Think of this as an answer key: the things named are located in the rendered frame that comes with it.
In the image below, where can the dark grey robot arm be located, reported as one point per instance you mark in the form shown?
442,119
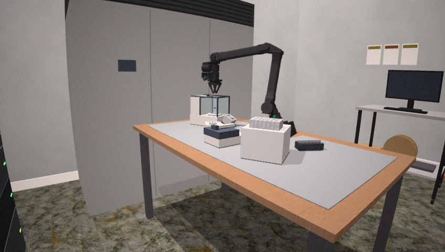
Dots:
268,106

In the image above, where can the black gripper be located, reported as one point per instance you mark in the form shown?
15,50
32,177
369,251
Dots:
217,82

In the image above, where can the light grey bench mat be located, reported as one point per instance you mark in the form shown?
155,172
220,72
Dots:
322,177

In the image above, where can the white block with grey holes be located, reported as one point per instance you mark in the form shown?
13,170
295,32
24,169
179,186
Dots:
208,124

